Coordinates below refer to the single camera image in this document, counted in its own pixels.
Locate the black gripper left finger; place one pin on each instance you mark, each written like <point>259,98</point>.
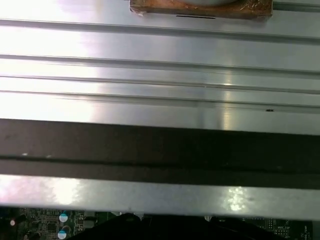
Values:
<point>112,230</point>

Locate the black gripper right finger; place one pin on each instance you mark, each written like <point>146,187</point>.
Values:
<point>187,232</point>

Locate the blue-topped capacitor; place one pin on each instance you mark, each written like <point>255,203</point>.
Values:
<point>63,234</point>
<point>63,217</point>

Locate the green motherboard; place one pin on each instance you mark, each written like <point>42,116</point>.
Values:
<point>40,225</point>

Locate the black PC case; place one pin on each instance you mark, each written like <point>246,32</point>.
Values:
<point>160,150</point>

